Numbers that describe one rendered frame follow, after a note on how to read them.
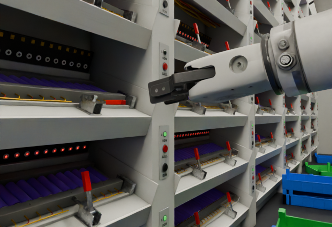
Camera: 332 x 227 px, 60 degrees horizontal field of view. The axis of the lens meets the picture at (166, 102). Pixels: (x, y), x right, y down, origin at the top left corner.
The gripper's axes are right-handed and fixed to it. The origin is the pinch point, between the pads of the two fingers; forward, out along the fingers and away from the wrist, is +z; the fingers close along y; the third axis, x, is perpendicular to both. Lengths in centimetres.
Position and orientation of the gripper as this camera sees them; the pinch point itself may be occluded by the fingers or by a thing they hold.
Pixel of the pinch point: (168, 91)
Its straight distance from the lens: 42.6
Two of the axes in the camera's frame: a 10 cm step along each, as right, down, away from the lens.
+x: -1.4, -9.8, 1.4
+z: -8.3, 1.9, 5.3
